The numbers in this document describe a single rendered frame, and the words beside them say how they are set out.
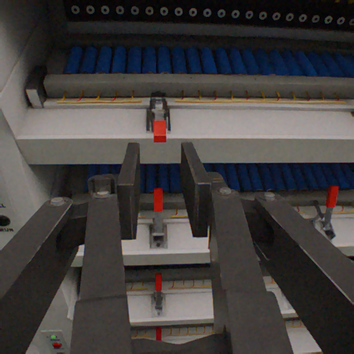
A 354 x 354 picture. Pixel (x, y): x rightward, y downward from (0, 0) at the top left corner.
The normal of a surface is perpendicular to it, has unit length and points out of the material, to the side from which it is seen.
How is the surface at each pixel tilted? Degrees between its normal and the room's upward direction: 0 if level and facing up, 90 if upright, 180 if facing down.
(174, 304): 18
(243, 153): 108
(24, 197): 90
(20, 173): 90
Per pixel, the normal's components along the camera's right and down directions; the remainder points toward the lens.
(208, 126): 0.06, -0.61
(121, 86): 0.07, 0.80
